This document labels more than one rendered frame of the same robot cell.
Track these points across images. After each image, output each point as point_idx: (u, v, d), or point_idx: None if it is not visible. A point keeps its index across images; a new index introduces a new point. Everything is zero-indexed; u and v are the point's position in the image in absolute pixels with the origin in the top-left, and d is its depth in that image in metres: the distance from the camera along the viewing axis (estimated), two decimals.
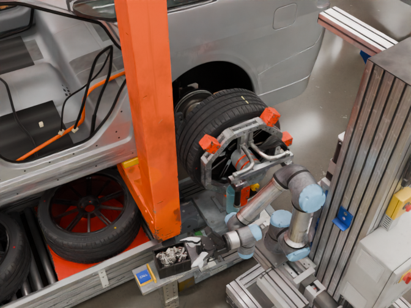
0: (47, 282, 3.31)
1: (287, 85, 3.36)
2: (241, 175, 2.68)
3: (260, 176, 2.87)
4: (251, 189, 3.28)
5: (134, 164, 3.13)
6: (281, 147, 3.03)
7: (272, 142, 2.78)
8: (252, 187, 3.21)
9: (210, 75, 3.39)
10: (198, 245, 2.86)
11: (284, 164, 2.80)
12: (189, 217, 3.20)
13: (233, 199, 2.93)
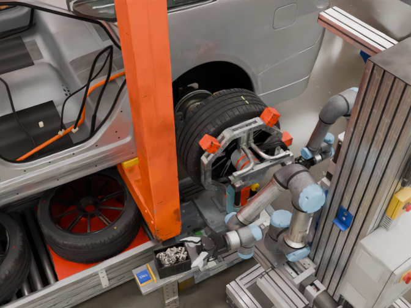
0: (47, 282, 3.31)
1: (287, 85, 3.36)
2: (241, 175, 2.68)
3: (260, 176, 2.87)
4: (251, 189, 3.28)
5: (134, 164, 3.13)
6: (281, 147, 3.03)
7: (272, 142, 2.78)
8: (252, 187, 3.21)
9: (210, 75, 3.39)
10: (198, 245, 2.86)
11: (284, 164, 2.80)
12: (189, 217, 3.20)
13: (233, 199, 2.93)
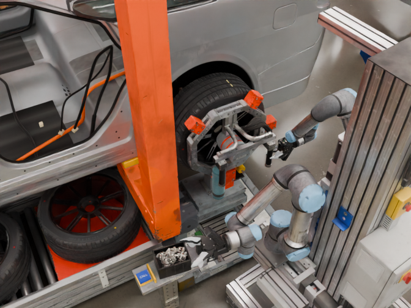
0: (47, 282, 3.31)
1: (287, 85, 3.36)
2: (225, 154, 2.79)
3: (244, 157, 2.97)
4: (237, 172, 3.39)
5: (134, 164, 3.13)
6: (265, 130, 3.14)
7: (255, 123, 2.89)
8: (238, 170, 3.32)
9: None
10: (198, 245, 2.86)
11: (266, 145, 2.91)
12: (189, 217, 3.20)
13: (218, 179, 3.03)
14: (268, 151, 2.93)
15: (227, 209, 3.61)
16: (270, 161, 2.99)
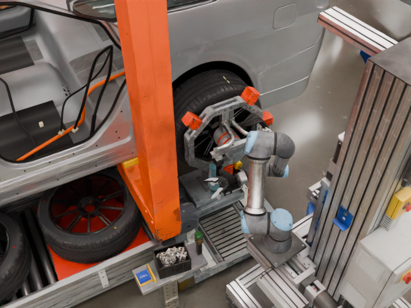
0: (47, 282, 3.31)
1: (287, 85, 3.36)
2: (222, 150, 2.81)
3: (241, 153, 3.00)
4: (234, 168, 3.42)
5: (134, 164, 3.13)
6: (262, 126, 3.16)
7: (252, 119, 2.91)
8: (235, 166, 3.34)
9: None
10: (198, 245, 2.86)
11: None
12: (189, 217, 3.20)
13: (215, 175, 3.06)
14: None
15: (224, 206, 3.63)
16: None
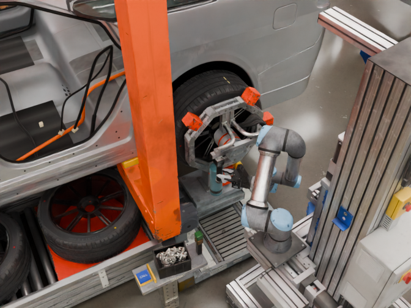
0: (47, 282, 3.31)
1: (287, 85, 3.36)
2: (222, 151, 2.81)
3: (242, 154, 3.00)
4: (235, 168, 3.41)
5: (134, 164, 3.13)
6: (262, 127, 3.16)
7: (252, 120, 2.91)
8: (235, 167, 3.34)
9: None
10: (198, 245, 2.86)
11: None
12: (189, 217, 3.20)
13: (216, 176, 3.06)
14: None
15: (225, 206, 3.63)
16: None
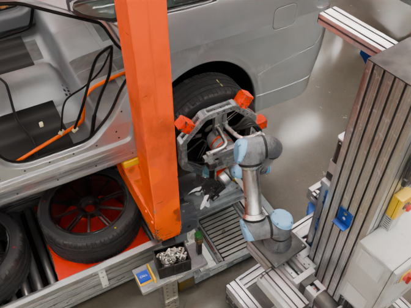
0: (47, 282, 3.31)
1: (287, 85, 3.36)
2: (214, 154, 2.79)
3: None
4: None
5: (134, 164, 3.13)
6: None
7: (245, 123, 2.89)
8: None
9: None
10: (198, 245, 2.86)
11: None
12: (189, 217, 3.20)
13: None
14: None
15: (225, 206, 3.63)
16: None
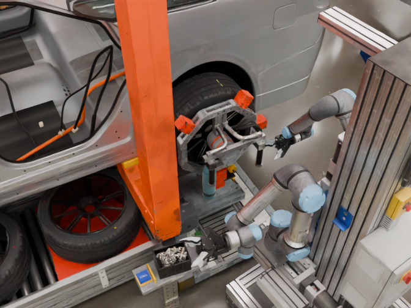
0: (47, 282, 3.31)
1: (287, 85, 3.36)
2: (214, 154, 2.79)
3: (235, 157, 2.98)
4: (229, 171, 3.39)
5: (134, 164, 3.13)
6: None
7: (245, 123, 2.89)
8: (229, 169, 3.32)
9: None
10: (198, 245, 2.86)
11: (256, 145, 2.91)
12: (189, 217, 3.20)
13: (208, 179, 3.04)
14: (259, 151, 2.94)
15: (225, 206, 3.63)
16: (260, 160, 3.00)
